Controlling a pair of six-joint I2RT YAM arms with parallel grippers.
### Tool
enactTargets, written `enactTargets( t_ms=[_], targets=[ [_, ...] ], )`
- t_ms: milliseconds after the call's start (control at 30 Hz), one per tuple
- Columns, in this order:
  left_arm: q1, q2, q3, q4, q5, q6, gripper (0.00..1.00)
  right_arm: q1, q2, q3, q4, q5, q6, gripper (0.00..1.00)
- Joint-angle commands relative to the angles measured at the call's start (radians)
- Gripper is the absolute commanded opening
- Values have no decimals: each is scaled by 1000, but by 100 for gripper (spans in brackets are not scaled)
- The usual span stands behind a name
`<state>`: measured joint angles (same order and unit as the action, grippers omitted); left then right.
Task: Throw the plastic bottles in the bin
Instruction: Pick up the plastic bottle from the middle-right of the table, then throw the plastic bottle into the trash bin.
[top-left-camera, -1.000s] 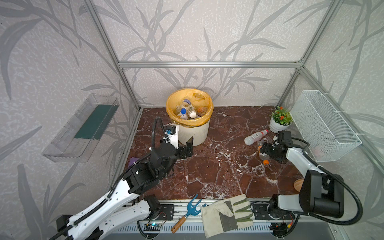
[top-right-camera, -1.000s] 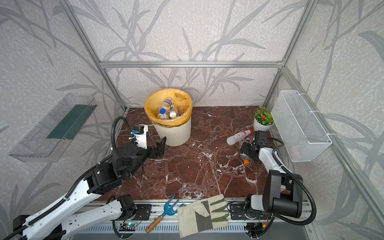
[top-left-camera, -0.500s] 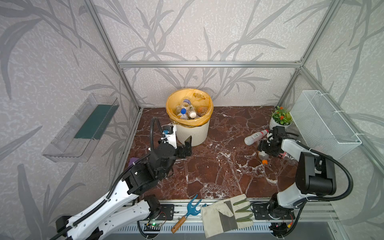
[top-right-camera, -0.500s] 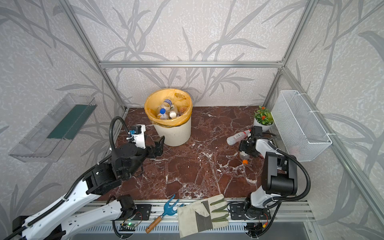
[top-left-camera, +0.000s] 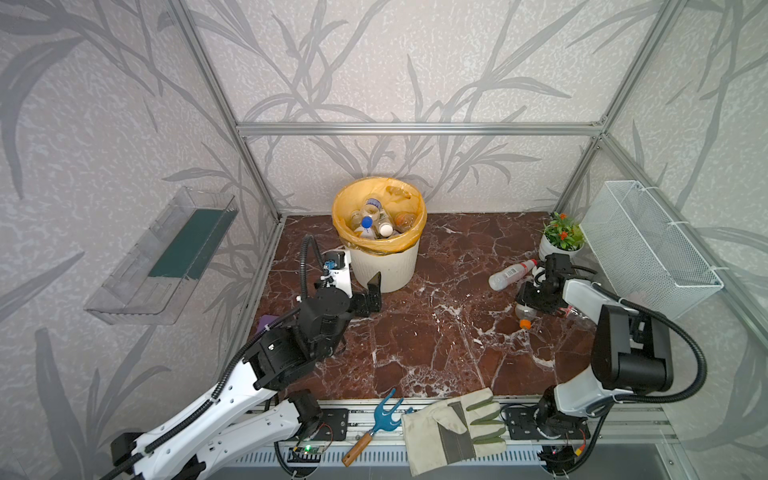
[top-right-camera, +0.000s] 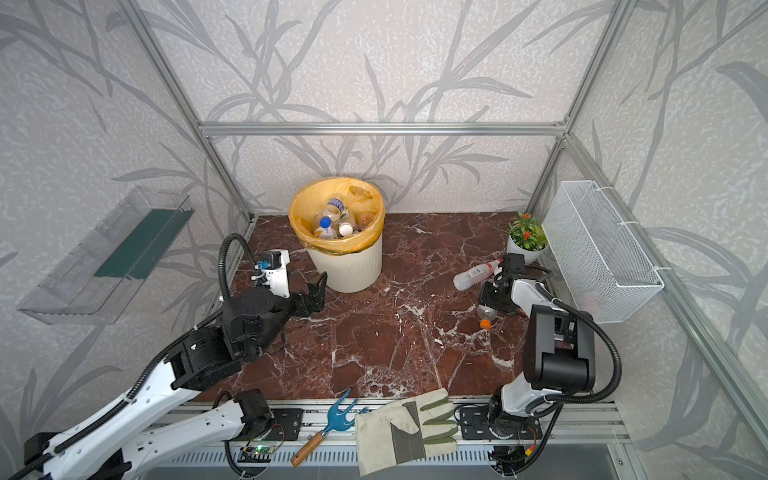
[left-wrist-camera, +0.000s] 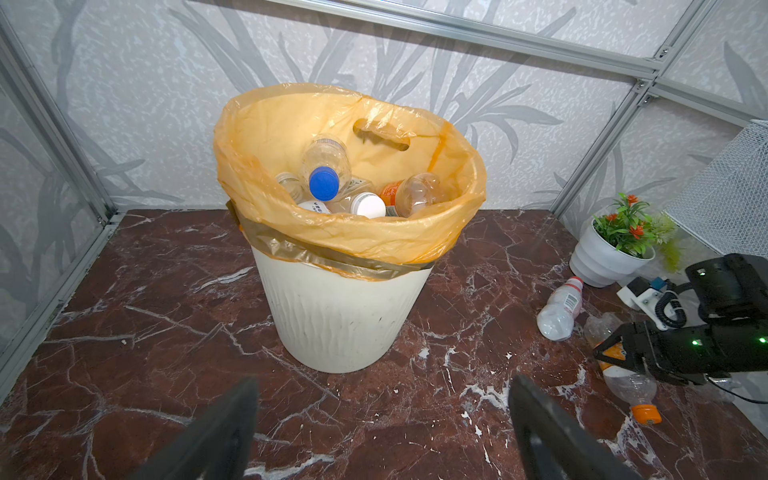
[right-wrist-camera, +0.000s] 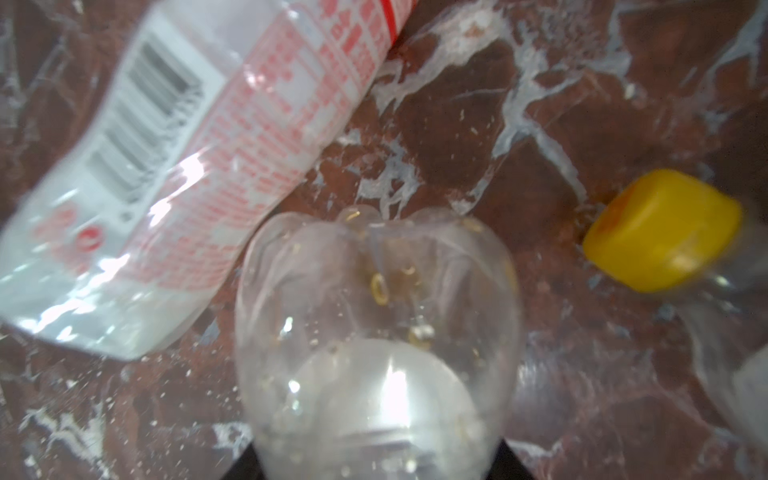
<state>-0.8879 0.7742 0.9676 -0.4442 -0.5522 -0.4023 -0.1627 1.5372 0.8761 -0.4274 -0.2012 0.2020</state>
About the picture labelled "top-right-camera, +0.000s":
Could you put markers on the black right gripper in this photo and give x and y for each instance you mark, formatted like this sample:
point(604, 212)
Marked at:
point(485, 297)

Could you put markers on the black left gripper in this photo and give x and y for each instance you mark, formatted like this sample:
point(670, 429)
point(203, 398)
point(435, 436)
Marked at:
point(315, 303)

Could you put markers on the red cap white bottle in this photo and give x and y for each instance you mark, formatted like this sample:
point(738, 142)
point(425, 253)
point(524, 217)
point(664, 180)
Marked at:
point(475, 275)

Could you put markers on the blue cap pepsi bottle front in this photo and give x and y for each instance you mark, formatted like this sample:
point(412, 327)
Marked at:
point(325, 229)

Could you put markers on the blue pepsi label bottle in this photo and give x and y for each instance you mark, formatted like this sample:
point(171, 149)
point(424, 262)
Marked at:
point(334, 209)

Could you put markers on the lime label clear bottle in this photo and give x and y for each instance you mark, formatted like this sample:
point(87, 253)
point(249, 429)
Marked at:
point(347, 227)

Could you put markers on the orange cap small bottle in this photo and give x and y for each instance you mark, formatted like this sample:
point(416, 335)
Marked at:
point(365, 219)

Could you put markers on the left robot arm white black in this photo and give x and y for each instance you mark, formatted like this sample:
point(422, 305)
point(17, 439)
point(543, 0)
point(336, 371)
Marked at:
point(119, 441)

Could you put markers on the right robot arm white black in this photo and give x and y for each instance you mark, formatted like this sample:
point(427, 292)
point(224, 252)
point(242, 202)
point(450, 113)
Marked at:
point(567, 357)

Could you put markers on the white plastic trash bin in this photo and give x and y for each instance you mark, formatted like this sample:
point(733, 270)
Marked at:
point(353, 272)

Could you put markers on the yellow bin liner bag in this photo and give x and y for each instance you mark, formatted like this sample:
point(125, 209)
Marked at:
point(358, 196)

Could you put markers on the potted plant white pot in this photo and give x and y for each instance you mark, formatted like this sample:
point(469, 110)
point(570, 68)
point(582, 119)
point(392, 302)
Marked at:
point(526, 236)

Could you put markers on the blue garden hand fork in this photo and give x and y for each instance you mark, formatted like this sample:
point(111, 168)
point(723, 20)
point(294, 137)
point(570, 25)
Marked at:
point(337, 420)

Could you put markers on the green circuit board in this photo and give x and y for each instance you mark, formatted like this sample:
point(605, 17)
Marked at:
point(258, 453)

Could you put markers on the beige green work glove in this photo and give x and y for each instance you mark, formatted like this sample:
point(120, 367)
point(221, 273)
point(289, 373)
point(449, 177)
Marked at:
point(405, 430)

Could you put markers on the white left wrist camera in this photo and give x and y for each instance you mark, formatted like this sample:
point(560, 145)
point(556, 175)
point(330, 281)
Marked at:
point(271, 272)

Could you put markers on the white wire mesh basket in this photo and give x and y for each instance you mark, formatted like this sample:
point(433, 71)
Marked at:
point(607, 272)

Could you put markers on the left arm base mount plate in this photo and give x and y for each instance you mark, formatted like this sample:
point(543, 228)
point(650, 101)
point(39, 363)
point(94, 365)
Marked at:
point(285, 426)

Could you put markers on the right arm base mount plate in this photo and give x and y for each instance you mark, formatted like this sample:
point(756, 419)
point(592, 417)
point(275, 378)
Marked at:
point(476, 423)

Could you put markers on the clear acrylic wall shelf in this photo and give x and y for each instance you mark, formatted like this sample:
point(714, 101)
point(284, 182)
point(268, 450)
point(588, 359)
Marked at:
point(94, 284)

